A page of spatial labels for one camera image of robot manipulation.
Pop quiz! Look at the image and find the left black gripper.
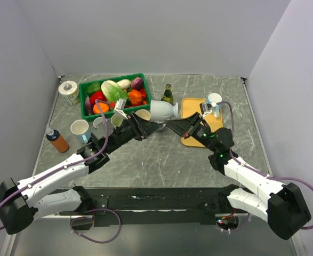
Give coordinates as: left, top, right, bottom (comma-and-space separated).
106, 111, 163, 154

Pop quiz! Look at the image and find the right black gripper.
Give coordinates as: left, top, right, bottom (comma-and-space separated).
164, 113, 218, 153

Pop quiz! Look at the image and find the cream ribbed mug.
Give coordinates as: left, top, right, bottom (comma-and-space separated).
135, 109, 151, 121

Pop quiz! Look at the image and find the green mug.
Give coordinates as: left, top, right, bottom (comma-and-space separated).
110, 114, 124, 127

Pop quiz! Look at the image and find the grey printed mug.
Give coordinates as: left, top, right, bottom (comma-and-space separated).
93, 117, 104, 129

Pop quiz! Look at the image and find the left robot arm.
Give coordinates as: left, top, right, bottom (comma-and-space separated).
0, 113, 163, 235

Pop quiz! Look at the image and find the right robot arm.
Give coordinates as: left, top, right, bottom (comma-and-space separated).
166, 113, 311, 240

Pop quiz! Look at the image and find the light blue mug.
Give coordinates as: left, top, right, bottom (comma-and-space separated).
206, 93, 222, 119

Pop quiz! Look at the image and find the yellow tray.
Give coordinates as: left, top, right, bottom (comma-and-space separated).
181, 98, 223, 148

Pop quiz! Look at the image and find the red chili toy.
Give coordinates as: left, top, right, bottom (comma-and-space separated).
140, 89, 148, 105

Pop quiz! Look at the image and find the orange pumpkin toy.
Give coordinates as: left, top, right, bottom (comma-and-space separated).
128, 89, 143, 105

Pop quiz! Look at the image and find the green glass bottle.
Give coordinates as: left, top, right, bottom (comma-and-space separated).
161, 84, 174, 105

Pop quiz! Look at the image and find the purple onion toy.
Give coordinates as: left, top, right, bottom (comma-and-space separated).
131, 77, 144, 90

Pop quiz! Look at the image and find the green napa cabbage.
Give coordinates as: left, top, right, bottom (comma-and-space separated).
101, 80, 129, 102

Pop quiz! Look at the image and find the green plastic crate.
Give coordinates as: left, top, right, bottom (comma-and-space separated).
79, 73, 151, 122

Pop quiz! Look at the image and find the red bell pepper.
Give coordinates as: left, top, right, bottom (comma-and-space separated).
90, 91, 107, 106

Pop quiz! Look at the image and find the purple eggplant toy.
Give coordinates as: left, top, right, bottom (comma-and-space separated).
84, 97, 93, 116

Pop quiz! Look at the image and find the green bell pepper toy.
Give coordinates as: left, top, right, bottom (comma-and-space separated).
86, 82, 101, 95

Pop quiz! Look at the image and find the white green paper cup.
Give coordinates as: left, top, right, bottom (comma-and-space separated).
58, 81, 80, 106

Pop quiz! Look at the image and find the orange spray bottle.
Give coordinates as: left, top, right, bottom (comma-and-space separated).
45, 125, 69, 153

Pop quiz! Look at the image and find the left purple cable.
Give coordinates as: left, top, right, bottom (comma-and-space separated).
0, 99, 110, 231

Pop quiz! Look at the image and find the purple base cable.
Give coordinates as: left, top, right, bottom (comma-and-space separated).
69, 206, 122, 244

